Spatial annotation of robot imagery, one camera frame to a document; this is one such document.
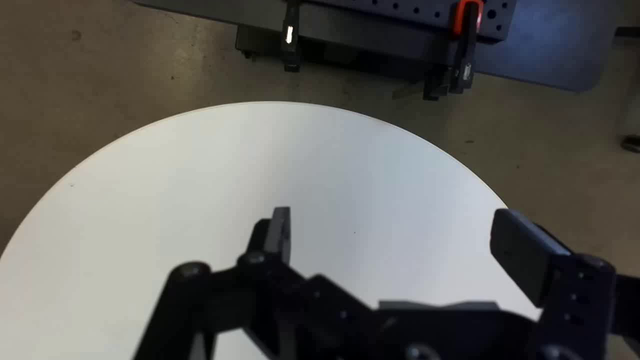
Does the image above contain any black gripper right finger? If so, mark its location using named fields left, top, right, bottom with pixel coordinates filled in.
left=490, top=209, right=640, bottom=360

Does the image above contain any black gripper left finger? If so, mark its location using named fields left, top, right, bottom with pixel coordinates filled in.
left=131, top=206, right=378, bottom=360

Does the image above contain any black furniture foot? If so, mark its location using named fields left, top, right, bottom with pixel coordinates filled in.
left=617, top=25, right=640, bottom=154

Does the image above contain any black clamp with white label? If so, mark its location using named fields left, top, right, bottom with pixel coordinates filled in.
left=282, top=0, right=304, bottom=74

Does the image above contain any grey robot cart top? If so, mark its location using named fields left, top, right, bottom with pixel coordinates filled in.
left=466, top=0, right=626, bottom=95

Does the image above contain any black clamp with orange handle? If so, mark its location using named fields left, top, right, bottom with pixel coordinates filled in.
left=422, top=0, right=486, bottom=104

